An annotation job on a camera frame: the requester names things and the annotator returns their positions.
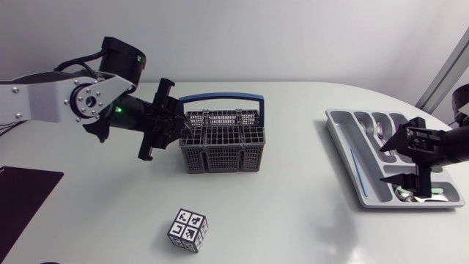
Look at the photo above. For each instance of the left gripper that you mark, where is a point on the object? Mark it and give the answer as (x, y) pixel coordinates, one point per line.
(161, 122)

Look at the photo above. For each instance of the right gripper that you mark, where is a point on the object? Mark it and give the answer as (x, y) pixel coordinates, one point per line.
(427, 146)

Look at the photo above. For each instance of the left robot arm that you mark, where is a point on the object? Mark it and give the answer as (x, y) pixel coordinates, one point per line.
(44, 99)

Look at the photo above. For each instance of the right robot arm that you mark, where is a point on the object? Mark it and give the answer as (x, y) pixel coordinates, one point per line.
(458, 143)

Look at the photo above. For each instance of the grey cutlery tray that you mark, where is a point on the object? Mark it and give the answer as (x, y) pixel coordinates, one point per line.
(342, 146)

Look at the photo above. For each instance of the grey cutlery basket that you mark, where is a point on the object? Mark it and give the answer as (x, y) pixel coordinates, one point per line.
(223, 148)

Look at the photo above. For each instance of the steel fork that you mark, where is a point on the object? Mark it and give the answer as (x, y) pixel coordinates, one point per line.
(380, 131)

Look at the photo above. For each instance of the steel spoon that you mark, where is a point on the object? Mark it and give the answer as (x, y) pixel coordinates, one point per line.
(406, 198)
(365, 128)

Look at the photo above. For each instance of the blue plastic stick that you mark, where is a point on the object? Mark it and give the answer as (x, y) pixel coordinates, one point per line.
(358, 172)

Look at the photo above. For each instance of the pale green plastic utensil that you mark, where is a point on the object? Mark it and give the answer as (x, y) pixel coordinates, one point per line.
(438, 191)

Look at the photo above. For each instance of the black-and-white patterned cube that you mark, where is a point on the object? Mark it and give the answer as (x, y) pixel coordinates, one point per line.
(188, 230)

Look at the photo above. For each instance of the dark mat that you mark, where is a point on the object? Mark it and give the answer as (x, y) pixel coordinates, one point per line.
(22, 198)

